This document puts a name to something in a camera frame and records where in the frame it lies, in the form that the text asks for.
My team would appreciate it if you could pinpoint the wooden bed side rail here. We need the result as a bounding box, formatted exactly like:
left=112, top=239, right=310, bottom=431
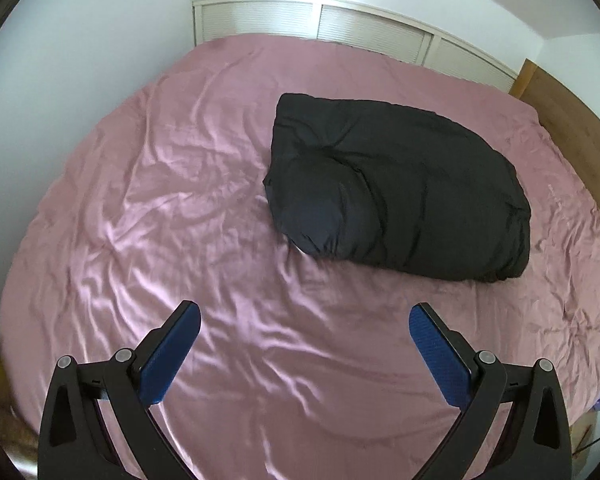
left=569, top=405, right=600, bottom=462

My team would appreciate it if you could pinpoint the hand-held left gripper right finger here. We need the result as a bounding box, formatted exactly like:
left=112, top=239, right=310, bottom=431
left=408, top=302, right=574, bottom=480

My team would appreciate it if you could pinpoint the wooden headboard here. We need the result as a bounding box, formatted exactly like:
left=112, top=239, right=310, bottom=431
left=508, top=58, right=600, bottom=211

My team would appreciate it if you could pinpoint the pink bed duvet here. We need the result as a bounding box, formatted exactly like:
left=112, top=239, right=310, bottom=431
left=0, top=32, right=600, bottom=480

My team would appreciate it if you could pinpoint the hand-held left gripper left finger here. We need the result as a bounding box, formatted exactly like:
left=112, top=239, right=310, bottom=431
left=38, top=300, right=202, bottom=480

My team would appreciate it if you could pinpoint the black puffer coat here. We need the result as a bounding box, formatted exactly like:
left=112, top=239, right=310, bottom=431
left=262, top=92, right=533, bottom=284

